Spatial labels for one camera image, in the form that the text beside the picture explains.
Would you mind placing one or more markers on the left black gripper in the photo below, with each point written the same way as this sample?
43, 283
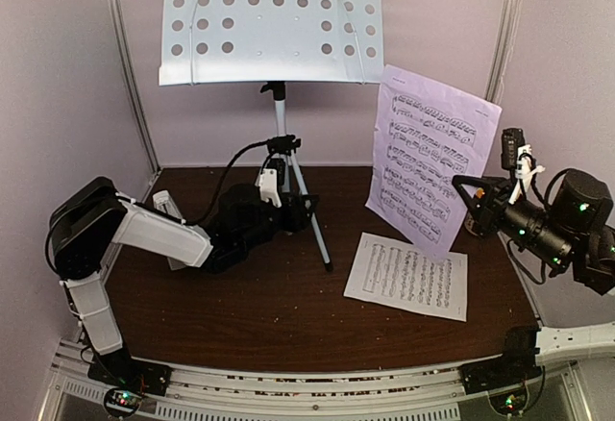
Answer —
297, 217

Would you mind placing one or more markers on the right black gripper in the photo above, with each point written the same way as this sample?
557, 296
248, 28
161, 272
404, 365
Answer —
486, 210

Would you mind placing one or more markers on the purple sheet music page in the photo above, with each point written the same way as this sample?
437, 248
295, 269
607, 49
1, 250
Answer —
425, 133

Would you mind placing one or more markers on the white sheet music page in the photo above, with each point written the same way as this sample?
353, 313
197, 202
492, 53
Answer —
395, 274

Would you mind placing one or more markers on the grey metronome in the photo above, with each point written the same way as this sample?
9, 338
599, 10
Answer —
164, 203

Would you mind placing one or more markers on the light blue music stand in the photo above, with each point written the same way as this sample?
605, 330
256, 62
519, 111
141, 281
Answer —
274, 43

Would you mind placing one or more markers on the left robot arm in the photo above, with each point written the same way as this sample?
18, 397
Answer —
99, 217

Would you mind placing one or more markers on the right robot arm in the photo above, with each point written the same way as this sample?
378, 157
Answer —
569, 233

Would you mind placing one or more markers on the right aluminium corner post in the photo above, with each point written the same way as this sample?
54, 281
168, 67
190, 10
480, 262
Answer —
503, 50

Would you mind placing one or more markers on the aluminium corner post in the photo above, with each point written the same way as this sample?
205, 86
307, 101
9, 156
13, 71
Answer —
503, 50
130, 83

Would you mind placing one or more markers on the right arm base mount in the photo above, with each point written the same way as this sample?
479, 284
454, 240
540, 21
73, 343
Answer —
492, 374

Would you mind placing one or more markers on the aluminium front rail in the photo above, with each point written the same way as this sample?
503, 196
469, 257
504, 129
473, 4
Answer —
432, 392

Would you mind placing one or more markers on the left aluminium corner post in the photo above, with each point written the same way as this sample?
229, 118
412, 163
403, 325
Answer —
130, 83

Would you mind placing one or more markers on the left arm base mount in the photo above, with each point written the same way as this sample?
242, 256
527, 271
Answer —
144, 378

